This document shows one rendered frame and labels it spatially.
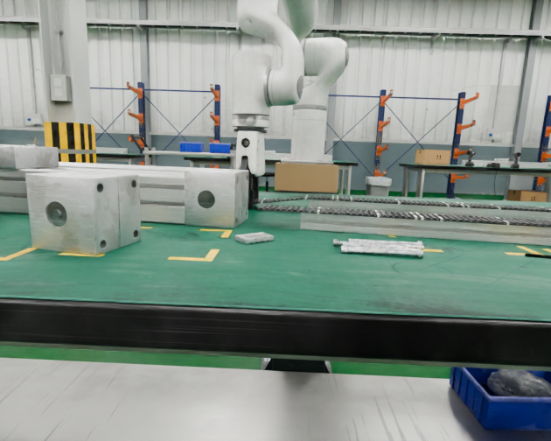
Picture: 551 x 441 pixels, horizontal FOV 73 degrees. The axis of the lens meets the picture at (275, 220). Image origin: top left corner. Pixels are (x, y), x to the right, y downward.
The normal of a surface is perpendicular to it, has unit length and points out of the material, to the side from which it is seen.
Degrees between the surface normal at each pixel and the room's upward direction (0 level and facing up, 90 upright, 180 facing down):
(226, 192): 90
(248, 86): 90
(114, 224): 90
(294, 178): 90
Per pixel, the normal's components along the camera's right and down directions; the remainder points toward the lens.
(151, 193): -0.16, 0.18
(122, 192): 0.96, 0.08
